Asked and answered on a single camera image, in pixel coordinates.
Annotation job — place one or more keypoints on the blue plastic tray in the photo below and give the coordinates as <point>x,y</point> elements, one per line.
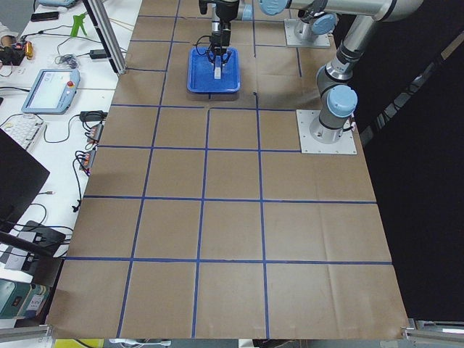
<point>205,77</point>

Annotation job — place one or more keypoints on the black power adapter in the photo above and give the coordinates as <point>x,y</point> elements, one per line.
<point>97,54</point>

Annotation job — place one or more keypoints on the black usb hub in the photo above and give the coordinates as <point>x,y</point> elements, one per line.
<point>95,133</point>

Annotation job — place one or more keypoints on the blue teach pendant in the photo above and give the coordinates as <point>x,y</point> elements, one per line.
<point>52,92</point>

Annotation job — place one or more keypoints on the black smartphone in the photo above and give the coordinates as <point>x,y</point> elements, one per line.
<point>44,16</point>

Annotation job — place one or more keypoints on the white keyboard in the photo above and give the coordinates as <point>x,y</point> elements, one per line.
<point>24,129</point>

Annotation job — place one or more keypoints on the black monitor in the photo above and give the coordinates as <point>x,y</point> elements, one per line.
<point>22,177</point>

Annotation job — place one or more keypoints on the aluminium frame post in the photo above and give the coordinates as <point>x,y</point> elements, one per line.
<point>105,32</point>

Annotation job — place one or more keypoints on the green handled reacher grabber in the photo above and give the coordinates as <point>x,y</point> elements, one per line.
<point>78,25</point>

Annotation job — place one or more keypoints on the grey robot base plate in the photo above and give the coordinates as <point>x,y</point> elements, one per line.
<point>314,138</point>

